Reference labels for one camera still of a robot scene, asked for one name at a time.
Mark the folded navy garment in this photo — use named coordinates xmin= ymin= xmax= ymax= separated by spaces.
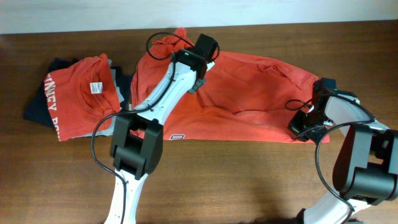
xmin=23 ymin=58 xmax=132 ymax=129

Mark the folded orange printed t-shirt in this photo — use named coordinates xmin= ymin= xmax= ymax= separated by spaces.
xmin=44 ymin=54 xmax=121 ymax=141

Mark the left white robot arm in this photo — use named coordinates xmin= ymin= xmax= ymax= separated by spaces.
xmin=105 ymin=48 xmax=215 ymax=224

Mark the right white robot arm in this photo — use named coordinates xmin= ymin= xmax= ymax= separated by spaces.
xmin=289 ymin=88 xmax=397 ymax=223

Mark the folded grey garment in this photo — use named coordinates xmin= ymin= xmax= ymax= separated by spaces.
xmin=58 ymin=54 xmax=131 ymax=141

